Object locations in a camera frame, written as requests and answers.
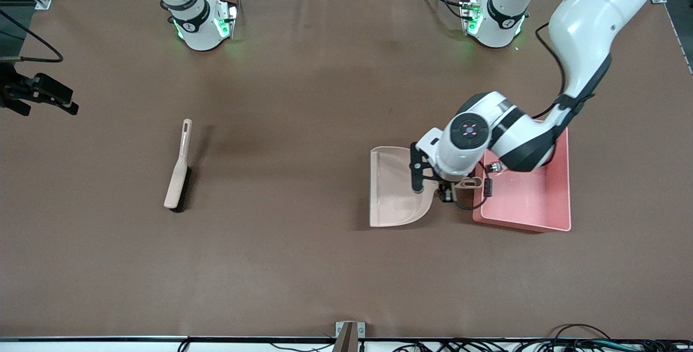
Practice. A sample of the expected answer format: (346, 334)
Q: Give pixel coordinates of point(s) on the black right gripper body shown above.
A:
(15, 91)

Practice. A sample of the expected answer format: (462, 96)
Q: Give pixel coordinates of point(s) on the black terminal block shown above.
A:
(488, 187)

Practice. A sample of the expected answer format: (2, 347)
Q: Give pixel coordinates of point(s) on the green white push button switch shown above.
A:
(494, 167)

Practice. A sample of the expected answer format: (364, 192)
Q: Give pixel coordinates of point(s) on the beige plastic dustpan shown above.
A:
(390, 200)

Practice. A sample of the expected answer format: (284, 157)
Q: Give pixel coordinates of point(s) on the beige hand brush black bristles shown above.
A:
(176, 184)

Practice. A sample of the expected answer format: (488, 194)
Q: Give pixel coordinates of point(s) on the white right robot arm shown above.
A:
(197, 32)

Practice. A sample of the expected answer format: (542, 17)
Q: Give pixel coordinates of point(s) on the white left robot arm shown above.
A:
(595, 21)

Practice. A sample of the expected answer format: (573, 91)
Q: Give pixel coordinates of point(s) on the pink plastic bin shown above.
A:
(530, 200)

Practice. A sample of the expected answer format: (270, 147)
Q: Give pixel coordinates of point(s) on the brown table cover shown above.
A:
(346, 276)

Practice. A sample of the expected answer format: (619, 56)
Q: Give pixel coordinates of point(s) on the grey metal bracket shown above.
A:
(349, 336)

